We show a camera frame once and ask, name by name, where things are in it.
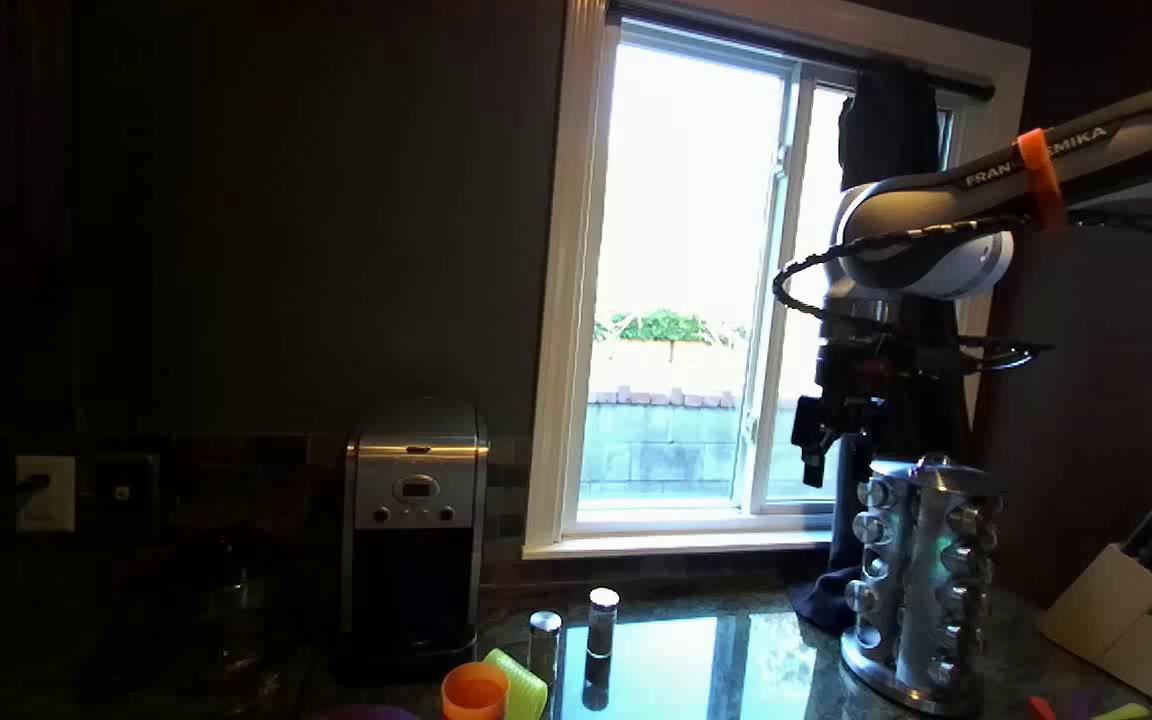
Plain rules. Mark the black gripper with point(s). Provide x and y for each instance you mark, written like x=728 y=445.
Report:
x=835 y=425

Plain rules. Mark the small silver-capped seasoning container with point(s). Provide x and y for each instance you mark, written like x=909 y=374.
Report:
x=600 y=620
x=547 y=642

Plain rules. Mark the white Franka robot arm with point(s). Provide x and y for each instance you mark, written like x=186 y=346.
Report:
x=1109 y=141

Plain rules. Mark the silver-capped jar in rack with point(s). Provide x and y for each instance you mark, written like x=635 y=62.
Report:
x=870 y=642
x=874 y=570

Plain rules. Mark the stainless steel seasoning rack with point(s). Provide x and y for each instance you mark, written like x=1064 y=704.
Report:
x=930 y=600

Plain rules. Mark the black curtain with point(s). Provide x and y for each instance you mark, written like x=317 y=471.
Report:
x=890 y=123

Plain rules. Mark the light wooden knife block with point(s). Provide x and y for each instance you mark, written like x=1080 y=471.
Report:
x=1120 y=627

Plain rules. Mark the dark curtain rod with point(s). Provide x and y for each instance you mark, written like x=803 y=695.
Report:
x=803 y=45

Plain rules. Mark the green plastic cup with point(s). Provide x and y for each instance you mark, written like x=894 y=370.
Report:
x=520 y=682

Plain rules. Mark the silver black coffee maker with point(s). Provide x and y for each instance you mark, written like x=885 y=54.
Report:
x=414 y=533

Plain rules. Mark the orange plastic cup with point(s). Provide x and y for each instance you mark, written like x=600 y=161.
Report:
x=473 y=695

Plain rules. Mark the white window frame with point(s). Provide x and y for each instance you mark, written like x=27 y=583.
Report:
x=558 y=335

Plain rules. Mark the dark wall switch plate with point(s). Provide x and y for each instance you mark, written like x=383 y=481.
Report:
x=126 y=487

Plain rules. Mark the white wall outlet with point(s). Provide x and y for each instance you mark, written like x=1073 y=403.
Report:
x=44 y=495

